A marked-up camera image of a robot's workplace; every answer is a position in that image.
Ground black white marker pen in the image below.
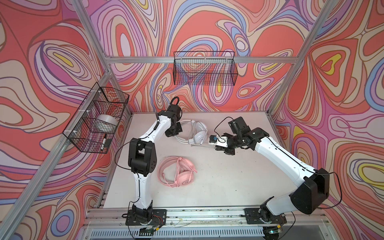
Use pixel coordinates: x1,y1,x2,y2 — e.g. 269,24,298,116
101,134,107,151

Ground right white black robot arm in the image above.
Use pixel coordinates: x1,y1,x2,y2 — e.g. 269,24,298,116
216,117,330,223

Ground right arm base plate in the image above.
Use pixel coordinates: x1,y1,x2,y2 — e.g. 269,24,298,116
240,197,287,226

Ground aluminium front rail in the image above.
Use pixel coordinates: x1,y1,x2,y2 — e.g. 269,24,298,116
83,205,331,227

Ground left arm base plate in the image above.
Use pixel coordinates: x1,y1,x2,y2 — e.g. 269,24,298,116
122,209,167,227

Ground left black wire basket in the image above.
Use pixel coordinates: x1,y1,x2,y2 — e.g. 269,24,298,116
63,83,130,154

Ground pink headphones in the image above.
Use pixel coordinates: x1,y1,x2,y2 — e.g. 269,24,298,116
157,156,198,188

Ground rear black wire basket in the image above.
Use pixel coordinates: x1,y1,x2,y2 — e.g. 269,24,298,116
173,50,238,86

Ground aluminium cage frame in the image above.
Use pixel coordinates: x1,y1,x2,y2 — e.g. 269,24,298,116
1,1,325,218

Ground white perforated cable duct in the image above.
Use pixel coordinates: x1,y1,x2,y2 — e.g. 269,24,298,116
84,227,265,240

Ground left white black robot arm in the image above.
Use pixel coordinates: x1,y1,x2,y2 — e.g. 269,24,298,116
128,97,182,224

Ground grey tape roll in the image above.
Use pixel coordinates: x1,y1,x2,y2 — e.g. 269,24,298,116
95,114,118,134

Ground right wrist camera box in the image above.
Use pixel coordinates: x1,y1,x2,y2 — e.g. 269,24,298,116
209,135,228,148

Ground black wire basket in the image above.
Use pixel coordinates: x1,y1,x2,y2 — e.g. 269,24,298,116
63,83,130,154
173,50,238,86

